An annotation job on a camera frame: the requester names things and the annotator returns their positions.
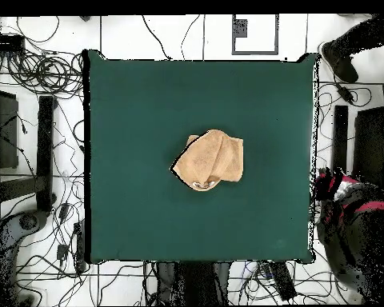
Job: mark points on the grey square frame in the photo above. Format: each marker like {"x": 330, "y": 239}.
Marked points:
{"x": 255, "y": 52}

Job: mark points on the grey office chair base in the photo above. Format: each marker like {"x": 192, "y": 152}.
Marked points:
{"x": 6, "y": 233}

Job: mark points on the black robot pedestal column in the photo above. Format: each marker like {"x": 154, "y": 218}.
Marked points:
{"x": 195, "y": 281}

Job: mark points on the black power adapter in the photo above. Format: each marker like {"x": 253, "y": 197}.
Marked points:
{"x": 345, "y": 93}

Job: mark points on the black stand base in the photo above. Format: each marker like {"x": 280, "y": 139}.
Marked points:
{"x": 340, "y": 137}
{"x": 44, "y": 144}

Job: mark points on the dark green table cloth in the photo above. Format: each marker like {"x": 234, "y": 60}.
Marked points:
{"x": 259, "y": 112}

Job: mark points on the tan terry towel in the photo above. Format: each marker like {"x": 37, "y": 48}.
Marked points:
{"x": 211, "y": 160}

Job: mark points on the black network switch box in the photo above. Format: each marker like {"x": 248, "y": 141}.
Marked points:
{"x": 4, "y": 43}

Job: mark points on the black computer case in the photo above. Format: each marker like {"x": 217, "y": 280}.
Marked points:
{"x": 369, "y": 144}
{"x": 3, "y": 128}

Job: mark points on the person's foot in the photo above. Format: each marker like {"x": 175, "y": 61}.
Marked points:
{"x": 342, "y": 62}

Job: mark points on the black power strip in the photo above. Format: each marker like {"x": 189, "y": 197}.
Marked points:
{"x": 80, "y": 246}
{"x": 283, "y": 281}

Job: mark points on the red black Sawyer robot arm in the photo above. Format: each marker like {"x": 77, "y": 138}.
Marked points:
{"x": 364, "y": 230}

